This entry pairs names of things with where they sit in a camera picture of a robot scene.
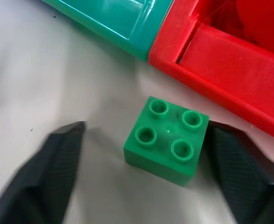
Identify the red plastic bin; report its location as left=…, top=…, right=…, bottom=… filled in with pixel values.
left=148, top=0, right=274, bottom=142

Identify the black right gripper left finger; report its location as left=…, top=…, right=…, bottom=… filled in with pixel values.
left=0, top=121, right=87, bottom=224

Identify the green four-stud building block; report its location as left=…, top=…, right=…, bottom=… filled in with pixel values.
left=123, top=96, right=210, bottom=186

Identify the green plastic bin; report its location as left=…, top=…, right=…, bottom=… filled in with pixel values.
left=41, top=0, right=176, bottom=62

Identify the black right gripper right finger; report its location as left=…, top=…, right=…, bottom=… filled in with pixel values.
left=203, top=120, right=274, bottom=224

